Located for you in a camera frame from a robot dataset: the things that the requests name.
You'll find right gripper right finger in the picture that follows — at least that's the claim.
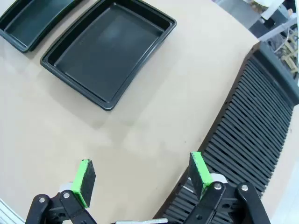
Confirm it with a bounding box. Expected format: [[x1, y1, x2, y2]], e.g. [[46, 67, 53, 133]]
[[188, 151, 271, 224]]

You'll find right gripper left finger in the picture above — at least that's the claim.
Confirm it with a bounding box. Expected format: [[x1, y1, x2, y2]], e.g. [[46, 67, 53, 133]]
[[24, 158, 97, 224]]

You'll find black ESD tray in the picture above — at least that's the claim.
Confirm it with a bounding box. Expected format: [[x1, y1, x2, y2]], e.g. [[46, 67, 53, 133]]
[[0, 0, 91, 54], [40, 0, 177, 112]]

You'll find black slotted board rack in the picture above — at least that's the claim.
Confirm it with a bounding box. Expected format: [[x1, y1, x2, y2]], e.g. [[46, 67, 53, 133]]
[[154, 43, 299, 224]]

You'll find person in white shirt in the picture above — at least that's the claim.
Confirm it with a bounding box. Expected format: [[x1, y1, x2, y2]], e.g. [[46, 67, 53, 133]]
[[253, 0, 287, 21]]

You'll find tangled cable bundle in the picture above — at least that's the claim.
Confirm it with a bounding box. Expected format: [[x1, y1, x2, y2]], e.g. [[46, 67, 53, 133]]
[[268, 28, 299, 77]]

